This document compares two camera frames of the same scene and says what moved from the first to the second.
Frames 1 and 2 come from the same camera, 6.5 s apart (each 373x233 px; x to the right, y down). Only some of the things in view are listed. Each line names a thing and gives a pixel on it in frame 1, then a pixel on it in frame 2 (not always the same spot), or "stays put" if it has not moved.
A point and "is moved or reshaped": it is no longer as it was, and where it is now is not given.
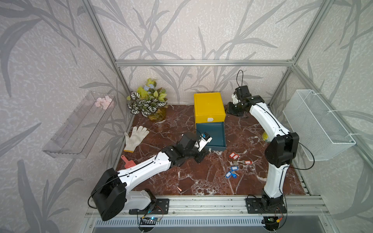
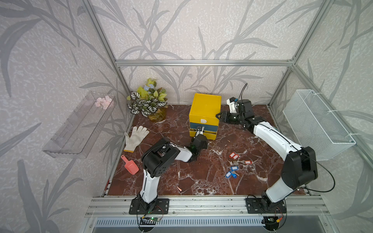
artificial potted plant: (148, 100) stays put
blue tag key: (234, 175) stays put
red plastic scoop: (128, 164) stays put
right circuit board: (271, 222) stays put
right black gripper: (229, 110) to (224, 116)
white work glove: (138, 134) stays put
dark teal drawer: (216, 130) is moved or reshaped
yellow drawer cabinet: (209, 108) is moved or reshaped
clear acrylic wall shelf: (76, 137) stays put
